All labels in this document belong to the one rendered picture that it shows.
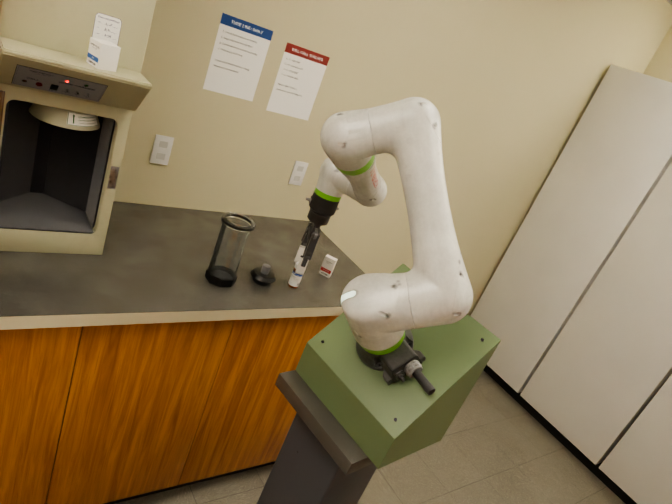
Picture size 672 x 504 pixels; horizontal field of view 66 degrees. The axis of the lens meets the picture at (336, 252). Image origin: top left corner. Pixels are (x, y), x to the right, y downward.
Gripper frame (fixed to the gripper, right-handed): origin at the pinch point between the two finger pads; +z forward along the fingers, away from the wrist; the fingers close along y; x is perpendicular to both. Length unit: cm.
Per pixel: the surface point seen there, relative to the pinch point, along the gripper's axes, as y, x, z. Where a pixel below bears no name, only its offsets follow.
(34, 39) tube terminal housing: 24, -85, -48
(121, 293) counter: 31, -52, 10
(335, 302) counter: 4.0, 16.6, 10.0
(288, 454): 56, 5, 33
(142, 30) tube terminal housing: 14, -64, -57
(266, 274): 4.1, -10.6, 6.5
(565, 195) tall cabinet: -133, 177, -35
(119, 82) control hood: 26, -64, -45
